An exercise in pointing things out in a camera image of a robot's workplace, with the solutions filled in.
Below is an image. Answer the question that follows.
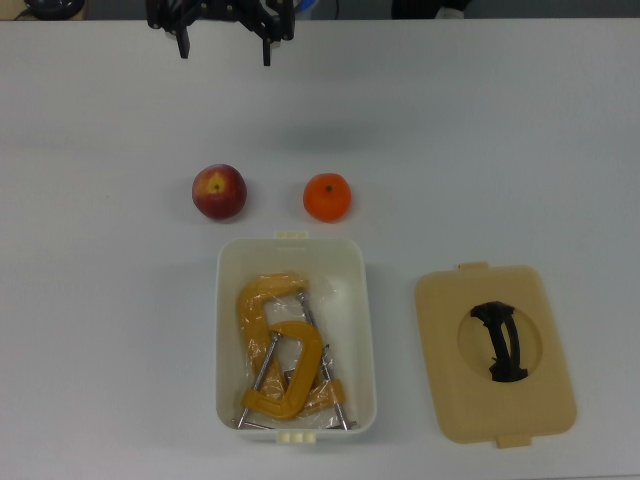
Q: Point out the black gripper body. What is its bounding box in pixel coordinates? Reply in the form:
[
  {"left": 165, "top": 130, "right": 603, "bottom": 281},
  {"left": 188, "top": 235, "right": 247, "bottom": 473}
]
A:
[{"left": 193, "top": 0, "right": 267, "bottom": 24}]

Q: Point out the red yellow apple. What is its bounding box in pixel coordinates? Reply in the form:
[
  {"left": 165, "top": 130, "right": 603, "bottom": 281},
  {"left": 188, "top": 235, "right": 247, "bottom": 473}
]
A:
[{"left": 191, "top": 163, "right": 249, "bottom": 222}]

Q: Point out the orange mandarin fruit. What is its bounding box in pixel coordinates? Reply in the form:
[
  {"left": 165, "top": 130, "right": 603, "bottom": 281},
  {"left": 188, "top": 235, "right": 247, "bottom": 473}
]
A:
[{"left": 302, "top": 172, "right": 351, "bottom": 223}]

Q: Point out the white plastic container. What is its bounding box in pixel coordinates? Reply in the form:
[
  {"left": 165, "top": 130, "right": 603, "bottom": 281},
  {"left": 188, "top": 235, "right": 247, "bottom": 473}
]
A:
[{"left": 214, "top": 230, "right": 377, "bottom": 445}]

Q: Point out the dark round floor object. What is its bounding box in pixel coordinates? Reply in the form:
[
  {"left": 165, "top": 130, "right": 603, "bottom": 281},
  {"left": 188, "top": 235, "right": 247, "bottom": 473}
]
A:
[{"left": 22, "top": 0, "right": 87, "bottom": 16}]

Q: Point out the clear plastic bag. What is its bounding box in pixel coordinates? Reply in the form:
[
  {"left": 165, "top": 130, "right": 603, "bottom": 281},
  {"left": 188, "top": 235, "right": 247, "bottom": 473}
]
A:
[{"left": 236, "top": 272, "right": 352, "bottom": 427}]

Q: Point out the large orange C-clamp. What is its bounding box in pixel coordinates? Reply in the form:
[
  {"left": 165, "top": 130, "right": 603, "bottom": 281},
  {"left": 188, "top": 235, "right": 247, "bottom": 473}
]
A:
[{"left": 235, "top": 272, "right": 359, "bottom": 431}]

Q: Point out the beige plastic lid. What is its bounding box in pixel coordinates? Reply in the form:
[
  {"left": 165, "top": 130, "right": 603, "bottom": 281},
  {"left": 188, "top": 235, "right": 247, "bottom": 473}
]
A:
[{"left": 413, "top": 261, "right": 578, "bottom": 449}]

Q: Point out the black lid handle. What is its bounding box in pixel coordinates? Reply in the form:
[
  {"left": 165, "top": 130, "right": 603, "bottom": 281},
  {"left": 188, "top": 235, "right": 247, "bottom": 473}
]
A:
[{"left": 469, "top": 300, "right": 530, "bottom": 384}]

